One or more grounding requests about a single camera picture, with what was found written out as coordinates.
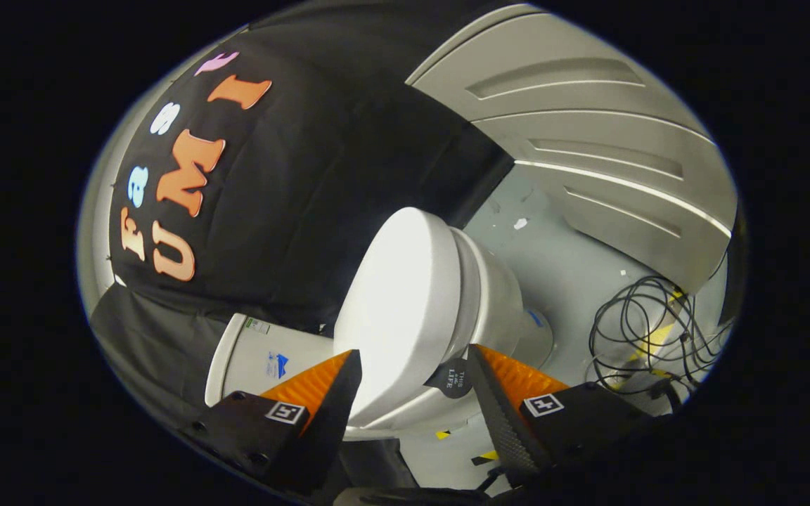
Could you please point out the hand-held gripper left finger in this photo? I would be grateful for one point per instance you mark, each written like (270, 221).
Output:
(328, 414)

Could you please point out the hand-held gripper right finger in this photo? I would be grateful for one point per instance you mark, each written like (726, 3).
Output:
(500, 422)

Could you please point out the black round pull tab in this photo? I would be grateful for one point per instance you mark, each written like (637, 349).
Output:
(451, 379)

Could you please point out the white toilet lid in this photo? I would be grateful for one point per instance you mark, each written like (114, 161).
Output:
(398, 295)

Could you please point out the white ceramic toilet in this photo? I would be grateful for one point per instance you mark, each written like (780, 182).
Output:
(264, 358)

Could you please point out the white toilet seat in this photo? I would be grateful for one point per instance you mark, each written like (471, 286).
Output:
(472, 295)

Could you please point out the black backdrop cloth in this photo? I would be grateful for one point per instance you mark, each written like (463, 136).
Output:
(292, 176)

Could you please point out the white drawer cabinet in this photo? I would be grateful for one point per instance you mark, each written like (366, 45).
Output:
(588, 140)

